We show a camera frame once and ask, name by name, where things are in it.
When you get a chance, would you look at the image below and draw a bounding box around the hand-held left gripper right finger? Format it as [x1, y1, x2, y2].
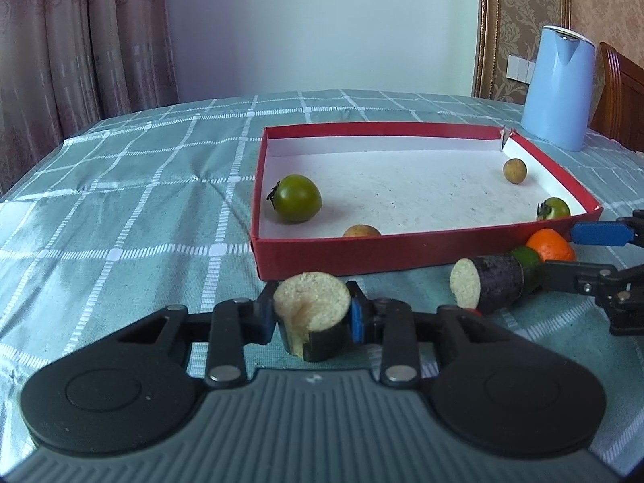
[347, 281, 510, 389]

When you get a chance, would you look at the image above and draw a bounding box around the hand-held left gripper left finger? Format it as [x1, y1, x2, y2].
[117, 282, 280, 389]

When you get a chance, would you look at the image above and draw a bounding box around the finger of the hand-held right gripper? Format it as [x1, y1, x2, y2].
[570, 214, 644, 249]
[539, 259, 644, 336]

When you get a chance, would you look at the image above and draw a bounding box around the orange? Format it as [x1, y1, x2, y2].
[526, 229, 576, 263]

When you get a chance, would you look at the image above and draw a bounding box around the large eggplant piece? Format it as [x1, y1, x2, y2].
[272, 272, 353, 362]

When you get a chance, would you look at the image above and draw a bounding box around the green cucumber piece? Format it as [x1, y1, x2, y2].
[510, 246, 545, 290]

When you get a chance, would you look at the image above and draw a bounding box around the red cardboard box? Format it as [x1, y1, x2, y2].
[250, 122, 603, 281]

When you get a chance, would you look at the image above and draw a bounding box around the small eggplant piece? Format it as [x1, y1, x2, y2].
[449, 254, 529, 315]

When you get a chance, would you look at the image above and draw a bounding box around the small green tomato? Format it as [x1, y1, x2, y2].
[537, 197, 572, 221]

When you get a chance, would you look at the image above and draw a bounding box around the large green tomato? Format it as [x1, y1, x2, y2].
[266, 174, 323, 225]

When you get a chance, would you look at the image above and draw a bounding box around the wooden chair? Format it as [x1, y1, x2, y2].
[590, 41, 644, 153]

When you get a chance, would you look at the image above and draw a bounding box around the blue electric kettle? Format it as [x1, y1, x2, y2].
[520, 25, 595, 153]

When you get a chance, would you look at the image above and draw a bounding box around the green checked tablecloth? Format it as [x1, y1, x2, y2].
[0, 89, 644, 469]

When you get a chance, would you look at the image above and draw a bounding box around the patterned brown curtain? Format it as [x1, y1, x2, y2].
[0, 0, 179, 197]

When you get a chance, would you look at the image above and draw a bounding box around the white wall switch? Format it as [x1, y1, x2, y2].
[507, 55, 535, 82]

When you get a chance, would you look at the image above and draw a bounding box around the gilded wall panel frame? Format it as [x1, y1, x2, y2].
[473, 0, 572, 101]

